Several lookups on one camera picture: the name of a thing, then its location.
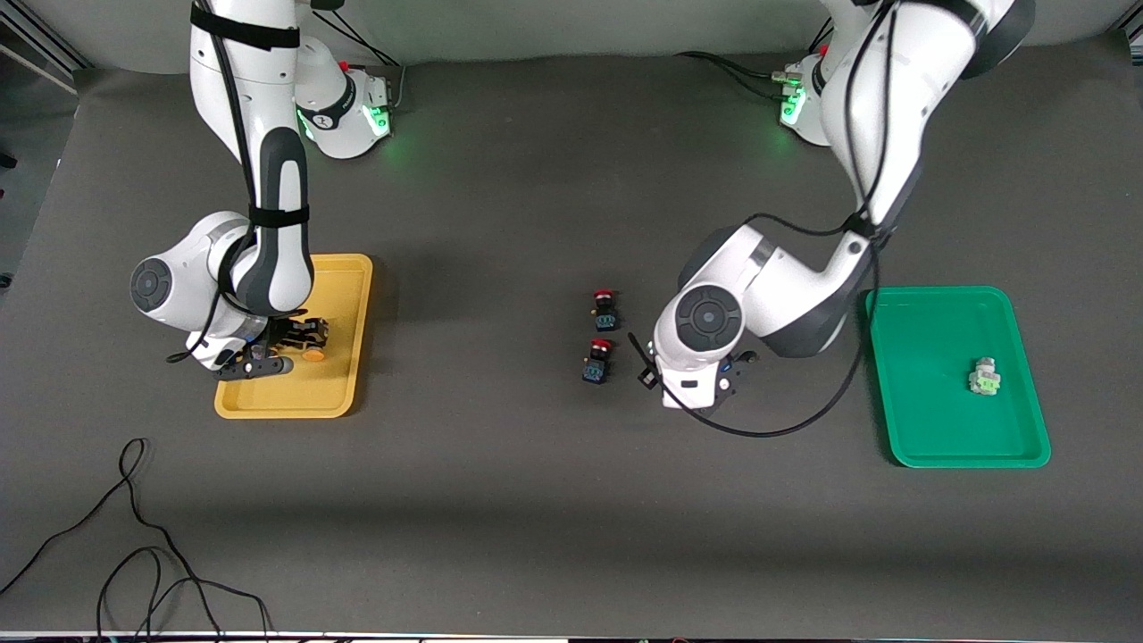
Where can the red mushroom push button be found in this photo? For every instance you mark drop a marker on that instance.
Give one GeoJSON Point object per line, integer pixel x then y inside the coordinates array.
{"type": "Point", "coordinates": [604, 317]}
{"type": "Point", "coordinates": [596, 368]}

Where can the aluminium frame rail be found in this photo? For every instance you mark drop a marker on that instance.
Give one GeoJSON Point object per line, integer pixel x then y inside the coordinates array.
{"type": "Point", "coordinates": [45, 45]}

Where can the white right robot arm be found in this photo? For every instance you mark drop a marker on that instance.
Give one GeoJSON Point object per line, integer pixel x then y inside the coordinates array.
{"type": "Point", "coordinates": [223, 107]}

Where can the dark grey table cover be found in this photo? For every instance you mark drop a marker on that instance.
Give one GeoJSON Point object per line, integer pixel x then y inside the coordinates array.
{"type": "Point", "coordinates": [500, 223]}

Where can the yellow plastic tray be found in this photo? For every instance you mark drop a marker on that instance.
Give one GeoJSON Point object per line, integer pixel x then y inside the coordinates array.
{"type": "Point", "coordinates": [339, 295]}

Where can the green plastic tray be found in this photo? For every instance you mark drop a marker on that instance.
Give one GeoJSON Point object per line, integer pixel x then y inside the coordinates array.
{"type": "Point", "coordinates": [929, 402]}

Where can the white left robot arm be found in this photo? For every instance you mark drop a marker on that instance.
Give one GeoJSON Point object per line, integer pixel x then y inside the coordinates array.
{"type": "Point", "coordinates": [786, 295]}

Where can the white button green contact face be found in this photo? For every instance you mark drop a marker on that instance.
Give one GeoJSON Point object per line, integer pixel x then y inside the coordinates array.
{"type": "Point", "coordinates": [985, 384]}

